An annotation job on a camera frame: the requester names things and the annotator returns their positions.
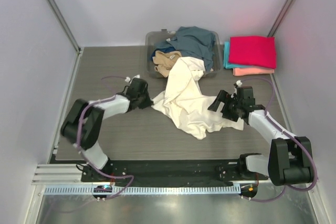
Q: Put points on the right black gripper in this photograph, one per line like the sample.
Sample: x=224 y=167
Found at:
x=221 y=97

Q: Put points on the cream white t shirt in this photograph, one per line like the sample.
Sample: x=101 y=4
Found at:
x=183 y=102

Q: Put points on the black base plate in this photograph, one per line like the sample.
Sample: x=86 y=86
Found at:
x=222 y=169

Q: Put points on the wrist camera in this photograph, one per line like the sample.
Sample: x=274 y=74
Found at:
x=244 y=95
x=137 y=85

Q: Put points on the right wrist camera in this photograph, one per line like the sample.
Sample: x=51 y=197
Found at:
x=244 y=95

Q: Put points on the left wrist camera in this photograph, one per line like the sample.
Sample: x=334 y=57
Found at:
x=137 y=85

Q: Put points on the white slotted cable duct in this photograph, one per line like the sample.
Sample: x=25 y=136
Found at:
x=106 y=190

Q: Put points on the folded red t shirt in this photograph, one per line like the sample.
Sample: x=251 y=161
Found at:
x=253 y=51

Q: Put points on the folded salmon pink t shirt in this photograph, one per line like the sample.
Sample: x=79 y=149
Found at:
x=251 y=71

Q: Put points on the blue grey t shirt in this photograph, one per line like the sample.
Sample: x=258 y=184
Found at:
x=194 y=42

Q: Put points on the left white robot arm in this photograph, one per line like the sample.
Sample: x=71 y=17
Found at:
x=82 y=125

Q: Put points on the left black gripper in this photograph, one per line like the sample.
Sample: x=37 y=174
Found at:
x=148 y=103

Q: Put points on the folded teal t shirt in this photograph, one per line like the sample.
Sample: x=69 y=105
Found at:
x=226 y=64

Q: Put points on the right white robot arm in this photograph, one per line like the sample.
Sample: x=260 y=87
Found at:
x=289 y=161

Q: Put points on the clear plastic bin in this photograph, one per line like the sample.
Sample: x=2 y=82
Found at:
x=156 y=36

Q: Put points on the tan beige t shirt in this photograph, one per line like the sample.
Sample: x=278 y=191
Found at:
x=164 y=62

